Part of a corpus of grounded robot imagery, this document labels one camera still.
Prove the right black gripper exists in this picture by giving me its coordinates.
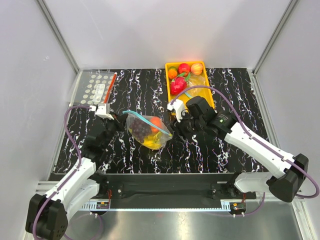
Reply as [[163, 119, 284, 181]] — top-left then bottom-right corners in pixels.
[[169, 109, 205, 144]]

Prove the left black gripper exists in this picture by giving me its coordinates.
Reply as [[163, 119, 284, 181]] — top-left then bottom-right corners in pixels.
[[101, 111, 128, 150]]

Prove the purple grape bunch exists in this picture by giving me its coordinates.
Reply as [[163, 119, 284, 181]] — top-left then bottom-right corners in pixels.
[[129, 118, 152, 143]]

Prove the yellow banana bunch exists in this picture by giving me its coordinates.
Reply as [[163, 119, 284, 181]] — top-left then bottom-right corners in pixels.
[[141, 131, 166, 150]]

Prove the clear bag teal zipper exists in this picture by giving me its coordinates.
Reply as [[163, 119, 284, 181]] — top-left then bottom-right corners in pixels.
[[122, 110, 173, 150]]

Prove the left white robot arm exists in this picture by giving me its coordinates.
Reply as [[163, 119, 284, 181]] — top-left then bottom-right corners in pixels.
[[25, 114, 128, 240]]

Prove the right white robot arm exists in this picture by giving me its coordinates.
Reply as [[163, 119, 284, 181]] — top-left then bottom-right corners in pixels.
[[167, 96, 309, 203]]

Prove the clear bag in tray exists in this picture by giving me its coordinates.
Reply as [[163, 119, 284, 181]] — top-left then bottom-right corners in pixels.
[[185, 74, 207, 99]]

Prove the black marble table mat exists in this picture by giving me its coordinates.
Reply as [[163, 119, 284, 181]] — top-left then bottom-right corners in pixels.
[[53, 67, 278, 175]]

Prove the yellow plastic fruit tray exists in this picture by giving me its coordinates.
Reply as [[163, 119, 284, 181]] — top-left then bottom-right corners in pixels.
[[165, 60, 216, 111]]

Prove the red dragon fruit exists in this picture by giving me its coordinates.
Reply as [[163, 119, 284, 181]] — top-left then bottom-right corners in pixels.
[[170, 76, 188, 96]]

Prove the peach fruit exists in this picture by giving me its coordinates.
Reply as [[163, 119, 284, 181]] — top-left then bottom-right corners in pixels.
[[190, 62, 203, 76]]

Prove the orange mandarin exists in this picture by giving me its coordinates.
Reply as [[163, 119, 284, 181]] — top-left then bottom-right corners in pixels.
[[167, 68, 178, 79]]

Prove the red apple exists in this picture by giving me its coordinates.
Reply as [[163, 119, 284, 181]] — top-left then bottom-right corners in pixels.
[[177, 63, 191, 76]]

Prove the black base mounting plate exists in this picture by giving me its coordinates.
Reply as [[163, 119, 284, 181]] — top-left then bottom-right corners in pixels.
[[88, 173, 256, 200]]

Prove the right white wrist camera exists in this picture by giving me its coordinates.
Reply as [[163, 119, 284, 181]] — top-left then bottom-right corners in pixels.
[[167, 99, 186, 123]]

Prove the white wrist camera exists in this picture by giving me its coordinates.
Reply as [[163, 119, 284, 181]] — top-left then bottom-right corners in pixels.
[[89, 103, 114, 120], [167, 99, 186, 123]]

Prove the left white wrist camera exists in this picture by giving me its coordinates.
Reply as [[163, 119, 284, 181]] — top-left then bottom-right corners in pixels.
[[89, 103, 114, 120]]

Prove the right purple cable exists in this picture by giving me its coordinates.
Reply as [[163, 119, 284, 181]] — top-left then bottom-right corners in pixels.
[[169, 85, 320, 217]]

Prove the purple cable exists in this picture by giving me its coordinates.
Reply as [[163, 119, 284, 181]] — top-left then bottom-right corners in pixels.
[[169, 85, 320, 217], [31, 104, 103, 240]]

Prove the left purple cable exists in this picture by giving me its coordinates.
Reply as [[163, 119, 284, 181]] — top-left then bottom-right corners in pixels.
[[31, 104, 103, 240]]

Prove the aluminium frame rail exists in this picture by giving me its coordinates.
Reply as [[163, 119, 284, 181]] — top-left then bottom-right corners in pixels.
[[32, 181, 306, 213]]

